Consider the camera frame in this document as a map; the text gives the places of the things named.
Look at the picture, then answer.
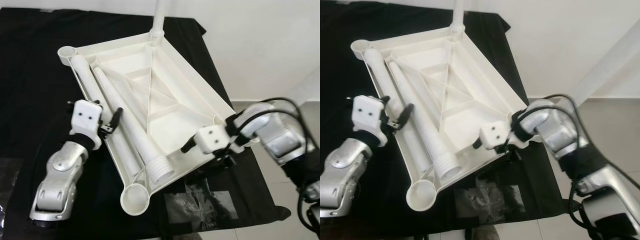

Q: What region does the clear tape cross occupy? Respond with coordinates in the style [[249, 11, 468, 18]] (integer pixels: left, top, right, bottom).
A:
[[452, 177, 526, 221], [164, 179, 240, 226]]

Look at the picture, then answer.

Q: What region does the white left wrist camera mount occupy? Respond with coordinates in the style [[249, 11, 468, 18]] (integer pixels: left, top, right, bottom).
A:
[[70, 100, 103, 150], [351, 95, 387, 148]]

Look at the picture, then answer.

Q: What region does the black table cloth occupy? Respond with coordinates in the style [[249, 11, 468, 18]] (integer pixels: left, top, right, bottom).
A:
[[0, 7, 291, 238], [320, 0, 571, 238]]

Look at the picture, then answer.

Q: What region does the white plastic children table top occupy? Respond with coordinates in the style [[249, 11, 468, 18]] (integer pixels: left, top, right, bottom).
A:
[[350, 27, 543, 213], [56, 30, 246, 217]]

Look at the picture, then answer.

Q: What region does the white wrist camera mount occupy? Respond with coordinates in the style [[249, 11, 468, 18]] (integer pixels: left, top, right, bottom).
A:
[[479, 122, 516, 150], [70, 100, 103, 150], [351, 95, 387, 148], [194, 126, 232, 155]]

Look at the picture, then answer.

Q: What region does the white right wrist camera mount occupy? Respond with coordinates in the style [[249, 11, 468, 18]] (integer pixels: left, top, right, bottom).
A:
[[479, 122, 516, 150], [194, 126, 232, 155]]

